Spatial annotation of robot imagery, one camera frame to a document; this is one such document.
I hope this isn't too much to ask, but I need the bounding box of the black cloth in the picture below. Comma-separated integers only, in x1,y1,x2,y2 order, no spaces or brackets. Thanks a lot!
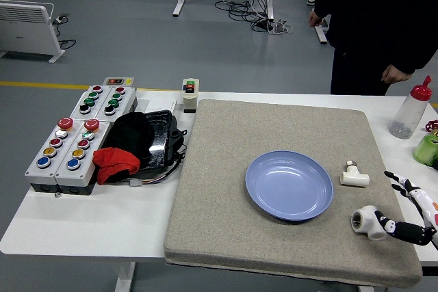
102,111,155,170

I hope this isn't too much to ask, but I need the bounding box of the white tee pipe threaded insert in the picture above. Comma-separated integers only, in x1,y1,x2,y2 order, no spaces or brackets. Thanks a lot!
350,204,388,241

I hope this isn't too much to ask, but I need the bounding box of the white desk foot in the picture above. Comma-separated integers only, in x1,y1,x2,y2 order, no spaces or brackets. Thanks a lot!
313,14,331,46

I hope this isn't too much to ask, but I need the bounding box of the white panel heater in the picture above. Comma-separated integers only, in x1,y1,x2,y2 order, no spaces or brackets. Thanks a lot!
0,0,66,64

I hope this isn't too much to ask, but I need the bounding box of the white table leg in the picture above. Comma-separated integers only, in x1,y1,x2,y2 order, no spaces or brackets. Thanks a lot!
114,261,136,292

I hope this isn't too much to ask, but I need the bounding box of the green cylindrical part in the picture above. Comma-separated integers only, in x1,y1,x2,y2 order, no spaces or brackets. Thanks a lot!
412,133,438,167

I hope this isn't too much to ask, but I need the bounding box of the person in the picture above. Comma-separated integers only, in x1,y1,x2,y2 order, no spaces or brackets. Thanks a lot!
308,0,438,96

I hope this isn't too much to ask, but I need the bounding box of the blue round plate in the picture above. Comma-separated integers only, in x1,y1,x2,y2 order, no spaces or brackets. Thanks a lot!
244,150,335,224

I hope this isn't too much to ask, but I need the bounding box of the grey-brown mat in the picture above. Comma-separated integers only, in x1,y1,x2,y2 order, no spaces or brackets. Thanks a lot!
163,98,424,289

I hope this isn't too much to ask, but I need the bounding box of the white tee pipe metal nut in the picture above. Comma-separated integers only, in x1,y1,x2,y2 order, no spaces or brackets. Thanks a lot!
339,159,371,188

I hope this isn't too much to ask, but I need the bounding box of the white paper sheet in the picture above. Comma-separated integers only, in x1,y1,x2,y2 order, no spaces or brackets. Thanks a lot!
136,98,178,115

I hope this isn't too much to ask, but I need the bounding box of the small grey switch panel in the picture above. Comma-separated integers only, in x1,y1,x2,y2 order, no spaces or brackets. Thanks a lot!
103,77,136,88

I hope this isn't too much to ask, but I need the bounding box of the white red-green switch box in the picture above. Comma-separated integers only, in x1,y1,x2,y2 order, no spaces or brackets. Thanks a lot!
181,78,201,114

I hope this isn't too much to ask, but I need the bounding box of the grey five-button control box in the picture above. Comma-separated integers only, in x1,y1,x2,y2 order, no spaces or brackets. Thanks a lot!
24,117,81,193
54,118,112,196

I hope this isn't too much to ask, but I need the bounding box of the red cloth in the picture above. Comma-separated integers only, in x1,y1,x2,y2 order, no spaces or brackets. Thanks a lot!
92,147,142,185

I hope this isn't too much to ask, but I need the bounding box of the grey four-button control box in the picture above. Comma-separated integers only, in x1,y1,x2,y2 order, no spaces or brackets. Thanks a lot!
69,85,112,121
94,85,138,122

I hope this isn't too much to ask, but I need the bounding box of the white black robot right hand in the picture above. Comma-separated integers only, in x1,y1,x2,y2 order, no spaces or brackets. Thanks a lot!
374,170,438,250

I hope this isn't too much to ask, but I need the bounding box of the clear squeeze bottle red cap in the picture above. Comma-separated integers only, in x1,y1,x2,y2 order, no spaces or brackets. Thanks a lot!
388,75,433,140

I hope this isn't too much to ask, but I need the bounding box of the wire harness white connector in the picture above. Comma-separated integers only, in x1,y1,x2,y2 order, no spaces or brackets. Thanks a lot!
128,150,188,189

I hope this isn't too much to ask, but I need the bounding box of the heater plug and cord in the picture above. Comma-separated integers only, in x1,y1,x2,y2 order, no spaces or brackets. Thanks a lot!
53,14,77,51

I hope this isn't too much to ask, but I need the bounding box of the person's right hand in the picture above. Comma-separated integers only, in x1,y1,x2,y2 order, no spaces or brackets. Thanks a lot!
308,10,324,28

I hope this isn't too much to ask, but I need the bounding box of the person's left hand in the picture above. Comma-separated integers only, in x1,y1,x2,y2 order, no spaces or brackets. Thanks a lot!
381,65,412,85

